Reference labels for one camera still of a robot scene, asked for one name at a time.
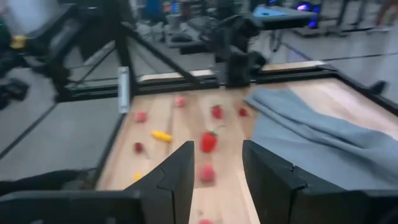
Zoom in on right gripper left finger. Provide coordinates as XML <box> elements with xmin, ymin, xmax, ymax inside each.
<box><xmin>124</xmin><ymin>140</ymin><xmax>195</xmax><ymax>224</ymax></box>

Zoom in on large red toy strawberry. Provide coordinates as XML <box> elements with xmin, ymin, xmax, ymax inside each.
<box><xmin>200</xmin><ymin>125</ymin><xmax>224</xmax><ymax>154</ymax></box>

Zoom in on small yellow round object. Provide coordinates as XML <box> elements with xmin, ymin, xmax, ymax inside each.
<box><xmin>11</xmin><ymin>34</ymin><xmax>29</xmax><ymax>50</ymax></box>

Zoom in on red toy strawberry green leaves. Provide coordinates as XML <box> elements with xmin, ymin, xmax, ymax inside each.
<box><xmin>211</xmin><ymin>105</ymin><xmax>224</xmax><ymax>120</ymax></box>

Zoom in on grey cloth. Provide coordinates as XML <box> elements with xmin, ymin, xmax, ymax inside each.
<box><xmin>244</xmin><ymin>88</ymin><xmax>398</xmax><ymax>190</ymax></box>

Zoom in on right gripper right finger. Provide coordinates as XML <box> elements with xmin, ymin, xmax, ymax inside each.
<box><xmin>242</xmin><ymin>139</ymin><xmax>371</xmax><ymax>224</ymax></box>

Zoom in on grey screen with light-blue picture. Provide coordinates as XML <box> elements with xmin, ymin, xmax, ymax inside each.
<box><xmin>253</xmin><ymin>5</ymin><xmax>317</xmax><ymax>30</ymax></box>

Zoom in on white metal bracket plate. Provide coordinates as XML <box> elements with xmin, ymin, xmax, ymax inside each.
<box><xmin>118</xmin><ymin>67</ymin><xmax>130</xmax><ymax>114</ymax></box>

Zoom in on yellow pepper toy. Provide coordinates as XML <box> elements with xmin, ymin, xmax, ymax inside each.
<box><xmin>151</xmin><ymin>130</ymin><xmax>173</xmax><ymax>143</ymax></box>

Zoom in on black metal table frame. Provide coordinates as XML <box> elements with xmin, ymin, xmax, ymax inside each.
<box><xmin>54</xmin><ymin>21</ymin><xmax>398</xmax><ymax>190</ymax></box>

